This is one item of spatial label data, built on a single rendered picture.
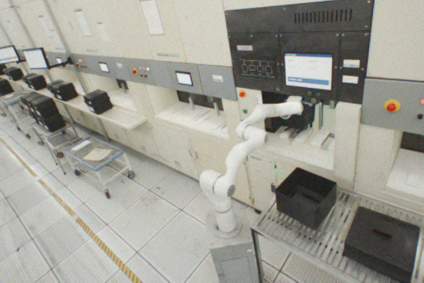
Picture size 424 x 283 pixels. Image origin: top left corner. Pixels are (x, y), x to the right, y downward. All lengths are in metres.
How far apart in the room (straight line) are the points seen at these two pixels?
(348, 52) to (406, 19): 0.27
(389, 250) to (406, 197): 0.43
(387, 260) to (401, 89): 0.82
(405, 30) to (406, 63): 0.16
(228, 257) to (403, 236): 0.96
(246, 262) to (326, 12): 1.54
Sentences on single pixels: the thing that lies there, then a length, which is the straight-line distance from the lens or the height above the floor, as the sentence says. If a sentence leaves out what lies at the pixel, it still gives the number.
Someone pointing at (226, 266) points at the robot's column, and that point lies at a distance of 1.92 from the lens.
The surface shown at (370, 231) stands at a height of 0.86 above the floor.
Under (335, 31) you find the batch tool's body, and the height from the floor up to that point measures 1.80.
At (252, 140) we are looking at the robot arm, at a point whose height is 1.27.
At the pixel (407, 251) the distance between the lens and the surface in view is 1.68.
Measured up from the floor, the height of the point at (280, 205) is 0.83.
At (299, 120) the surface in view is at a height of 1.06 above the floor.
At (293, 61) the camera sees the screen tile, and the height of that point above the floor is 1.63.
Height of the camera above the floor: 2.17
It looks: 29 degrees down
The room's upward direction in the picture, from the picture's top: 12 degrees counter-clockwise
